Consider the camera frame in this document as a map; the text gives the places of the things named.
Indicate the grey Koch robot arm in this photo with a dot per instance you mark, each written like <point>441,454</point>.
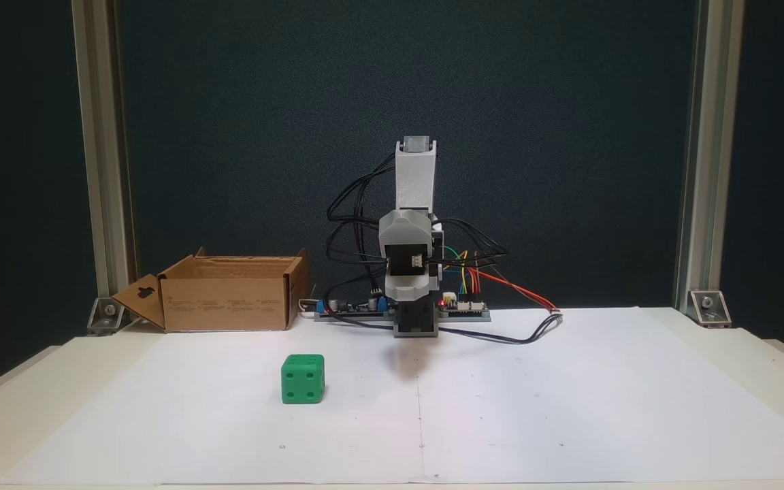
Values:
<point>416,177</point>

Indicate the grey board mounting plate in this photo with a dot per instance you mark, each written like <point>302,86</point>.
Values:
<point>480,317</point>

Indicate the open cardboard box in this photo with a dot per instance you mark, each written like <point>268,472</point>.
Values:
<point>229,299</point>

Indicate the circuit board with white connectors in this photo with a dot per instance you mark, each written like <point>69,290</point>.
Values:
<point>467,307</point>

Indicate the metal corner bracket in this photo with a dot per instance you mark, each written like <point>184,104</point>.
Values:
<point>107,314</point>
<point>708,307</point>

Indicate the green die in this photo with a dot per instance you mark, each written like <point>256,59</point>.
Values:
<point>303,381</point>

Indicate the aluminium frame post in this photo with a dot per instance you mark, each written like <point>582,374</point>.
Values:
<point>708,136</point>
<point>96,136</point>

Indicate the grey pointed fixed gripper finger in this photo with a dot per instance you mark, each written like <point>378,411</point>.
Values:
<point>409,289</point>

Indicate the blue circuit board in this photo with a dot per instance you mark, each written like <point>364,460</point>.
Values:
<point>348,309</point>

